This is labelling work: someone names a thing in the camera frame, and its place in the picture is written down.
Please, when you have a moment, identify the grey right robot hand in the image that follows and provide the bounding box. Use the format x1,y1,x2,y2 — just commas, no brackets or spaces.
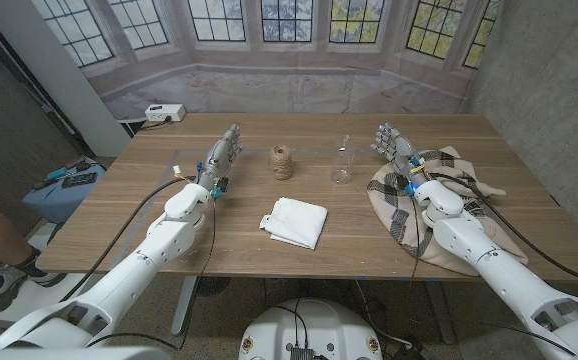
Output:
370,121,428,189

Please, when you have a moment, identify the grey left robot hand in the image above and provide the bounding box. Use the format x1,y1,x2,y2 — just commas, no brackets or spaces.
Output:
197,123,245,194

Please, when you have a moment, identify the clear plastic bottle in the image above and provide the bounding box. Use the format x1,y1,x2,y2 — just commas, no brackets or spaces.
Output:
330,134,355,185

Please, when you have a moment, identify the beige plaid towel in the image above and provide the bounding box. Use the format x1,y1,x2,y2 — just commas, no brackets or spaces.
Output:
366,145,530,277

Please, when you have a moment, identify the folded white cloth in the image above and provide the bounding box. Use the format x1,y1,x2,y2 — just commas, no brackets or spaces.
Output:
259,196,329,251

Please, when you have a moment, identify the grey tape line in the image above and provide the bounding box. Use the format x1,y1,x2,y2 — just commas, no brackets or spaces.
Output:
111,148,385,271

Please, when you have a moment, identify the brown twine spool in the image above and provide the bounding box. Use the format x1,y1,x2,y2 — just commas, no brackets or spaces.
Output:
268,144,294,181

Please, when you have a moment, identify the white power strip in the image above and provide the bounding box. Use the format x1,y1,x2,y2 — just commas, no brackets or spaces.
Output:
144,103,187,123

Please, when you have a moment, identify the printed window backdrop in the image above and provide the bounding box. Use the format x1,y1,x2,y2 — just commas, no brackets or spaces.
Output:
31,0,503,121

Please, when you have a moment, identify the black phone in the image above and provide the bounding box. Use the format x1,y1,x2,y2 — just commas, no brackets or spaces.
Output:
61,172,99,189

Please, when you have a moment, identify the grey table leg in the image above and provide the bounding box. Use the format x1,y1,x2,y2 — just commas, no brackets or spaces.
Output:
171,276,199,336
422,279,456,345

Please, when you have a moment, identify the blue stool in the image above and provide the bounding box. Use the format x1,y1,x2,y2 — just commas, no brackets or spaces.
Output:
21,158,107,225

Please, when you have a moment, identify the white pillar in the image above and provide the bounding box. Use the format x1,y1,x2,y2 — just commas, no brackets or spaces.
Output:
0,0,133,159

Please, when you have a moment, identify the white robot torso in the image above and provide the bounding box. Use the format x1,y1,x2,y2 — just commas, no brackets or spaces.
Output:
237,298,384,360

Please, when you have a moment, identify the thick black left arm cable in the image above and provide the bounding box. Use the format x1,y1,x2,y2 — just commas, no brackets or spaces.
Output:
58,176,199,303

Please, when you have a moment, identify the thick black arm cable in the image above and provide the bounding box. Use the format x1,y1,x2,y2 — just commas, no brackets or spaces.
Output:
428,171,578,289
58,176,199,303

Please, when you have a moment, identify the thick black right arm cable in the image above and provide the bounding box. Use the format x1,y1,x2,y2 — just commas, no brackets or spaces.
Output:
428,171,578,289

